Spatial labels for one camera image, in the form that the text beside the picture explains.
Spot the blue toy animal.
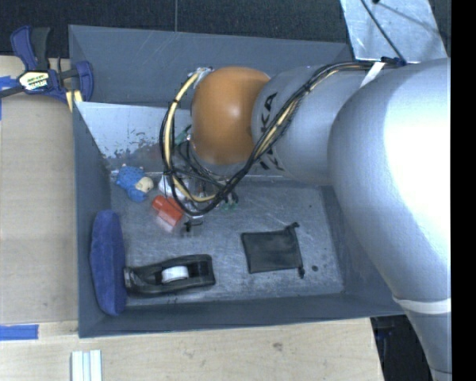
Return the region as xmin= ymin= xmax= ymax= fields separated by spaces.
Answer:
xmin=115 ymin=165 xmax=155 ymax=203

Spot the dark blue sponge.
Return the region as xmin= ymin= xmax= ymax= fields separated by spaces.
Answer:
xmin=89 ymin=209 xmax=129 ymax=318

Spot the black drawstring pouch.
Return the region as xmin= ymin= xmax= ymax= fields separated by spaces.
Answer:
xmin=240 ymin=221 xmax=306 ymax=279

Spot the black tape dispenser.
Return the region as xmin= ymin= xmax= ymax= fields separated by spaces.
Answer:
xmin=122 ymin=253 xmax=217 ymax=298

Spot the grey metal bin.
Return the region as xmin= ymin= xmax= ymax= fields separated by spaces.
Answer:
xmin=67 ymin=24 xmax=406 ymax=339

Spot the pale wood board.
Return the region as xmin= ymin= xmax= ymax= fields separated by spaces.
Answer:
xmin=0 ymin=93 xmax=80 ymax=325

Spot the orange-red and clear plastic box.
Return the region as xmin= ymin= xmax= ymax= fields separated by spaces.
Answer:
xmin=150 ymin=194 xmax=186 ymax=233

